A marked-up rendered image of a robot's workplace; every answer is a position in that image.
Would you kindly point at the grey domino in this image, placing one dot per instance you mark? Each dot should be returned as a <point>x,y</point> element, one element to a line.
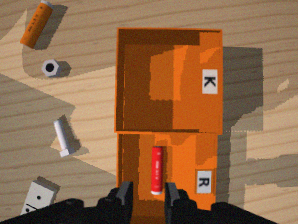
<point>39,196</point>

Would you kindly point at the orange battery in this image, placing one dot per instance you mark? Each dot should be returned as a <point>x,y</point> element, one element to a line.
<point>37,24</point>

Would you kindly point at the orange open-top bins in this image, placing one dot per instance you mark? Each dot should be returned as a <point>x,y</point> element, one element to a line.
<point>159,72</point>

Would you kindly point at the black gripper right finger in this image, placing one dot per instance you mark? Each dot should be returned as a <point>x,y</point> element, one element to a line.
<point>185,211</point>

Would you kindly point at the grey hex nut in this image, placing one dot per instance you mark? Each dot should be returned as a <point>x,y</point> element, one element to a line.
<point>51,68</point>

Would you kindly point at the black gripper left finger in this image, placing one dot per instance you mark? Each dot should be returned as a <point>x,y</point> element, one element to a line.
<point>72,211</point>

